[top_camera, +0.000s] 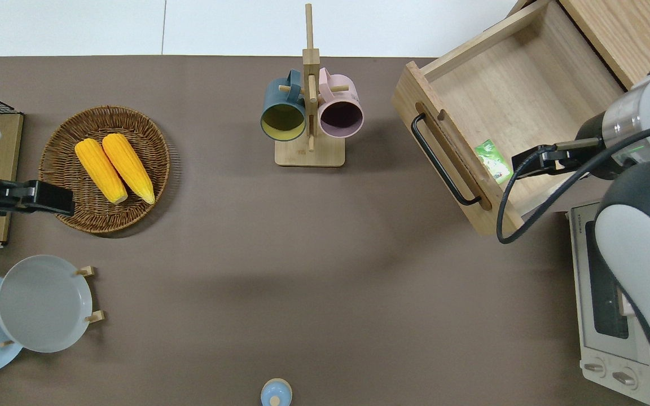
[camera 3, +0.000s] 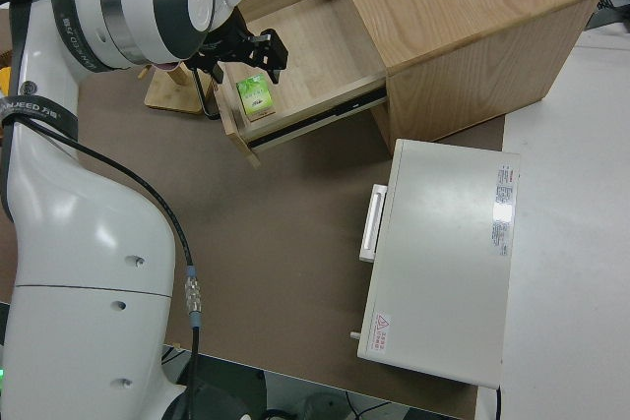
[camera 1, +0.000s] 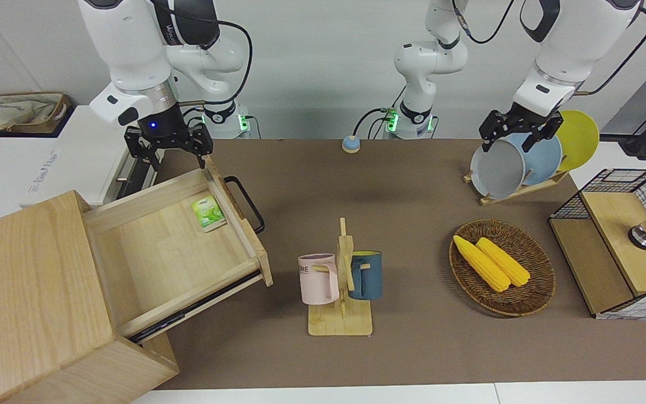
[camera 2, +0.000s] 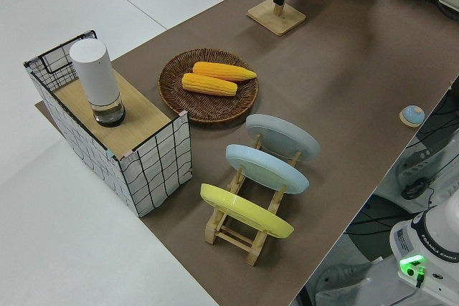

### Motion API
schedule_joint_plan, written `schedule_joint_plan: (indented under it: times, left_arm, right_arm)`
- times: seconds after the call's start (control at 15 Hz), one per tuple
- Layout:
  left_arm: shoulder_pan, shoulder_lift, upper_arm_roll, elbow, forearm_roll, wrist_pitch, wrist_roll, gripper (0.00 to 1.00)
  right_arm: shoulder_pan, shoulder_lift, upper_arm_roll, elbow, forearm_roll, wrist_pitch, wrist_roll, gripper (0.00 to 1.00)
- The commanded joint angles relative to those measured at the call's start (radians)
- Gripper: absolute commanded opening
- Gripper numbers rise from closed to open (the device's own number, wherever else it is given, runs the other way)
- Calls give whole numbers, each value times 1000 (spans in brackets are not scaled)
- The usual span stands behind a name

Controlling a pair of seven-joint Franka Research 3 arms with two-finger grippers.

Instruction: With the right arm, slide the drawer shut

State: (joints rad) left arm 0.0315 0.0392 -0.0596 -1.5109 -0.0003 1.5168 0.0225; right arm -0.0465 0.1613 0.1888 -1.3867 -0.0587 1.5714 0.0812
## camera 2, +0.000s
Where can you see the brown table mat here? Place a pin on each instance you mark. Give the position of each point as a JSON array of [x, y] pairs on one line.
[[340, 87]]

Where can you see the white cylindrical grinder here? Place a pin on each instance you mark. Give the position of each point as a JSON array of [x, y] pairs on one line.
[[95, 76]]

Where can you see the blue bell on wooden base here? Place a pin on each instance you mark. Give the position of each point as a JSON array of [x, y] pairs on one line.
[[413, 114]]

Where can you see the light blue plate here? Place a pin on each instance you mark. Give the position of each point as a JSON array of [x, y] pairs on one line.
[[265, 170]]

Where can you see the round wicker basket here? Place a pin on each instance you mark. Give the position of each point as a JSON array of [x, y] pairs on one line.
[[211, 107]]

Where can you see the grey plate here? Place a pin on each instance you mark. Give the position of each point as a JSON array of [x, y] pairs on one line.
[[283, 137]]

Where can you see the yellow plate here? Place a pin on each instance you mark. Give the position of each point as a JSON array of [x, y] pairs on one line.
[[244, 211]]

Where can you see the white box with black grid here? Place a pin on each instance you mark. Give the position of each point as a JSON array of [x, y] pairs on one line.
[[157, 166]]

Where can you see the wooden plate rack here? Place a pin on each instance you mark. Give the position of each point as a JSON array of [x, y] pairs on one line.
[[235, 238]]

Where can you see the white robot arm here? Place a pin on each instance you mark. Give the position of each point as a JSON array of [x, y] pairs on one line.
[[430, 248]]

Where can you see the yellow corn cob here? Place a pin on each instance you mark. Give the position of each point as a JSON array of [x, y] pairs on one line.
[[222, 70], [209, 84]]

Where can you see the wooden mug stand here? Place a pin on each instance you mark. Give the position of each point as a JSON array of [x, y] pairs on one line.
[[278, 21]]

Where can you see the grey mounting foot with holes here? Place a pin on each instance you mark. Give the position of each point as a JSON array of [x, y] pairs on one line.
[[340, 281], [417, 166]]

